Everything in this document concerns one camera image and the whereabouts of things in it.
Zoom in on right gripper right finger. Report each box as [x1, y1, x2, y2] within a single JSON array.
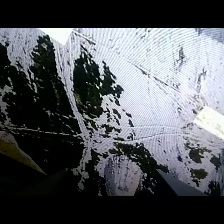
[[145, 168, 208, 197]]

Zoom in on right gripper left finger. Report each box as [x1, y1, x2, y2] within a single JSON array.
[[0, 130, 78, 197]]

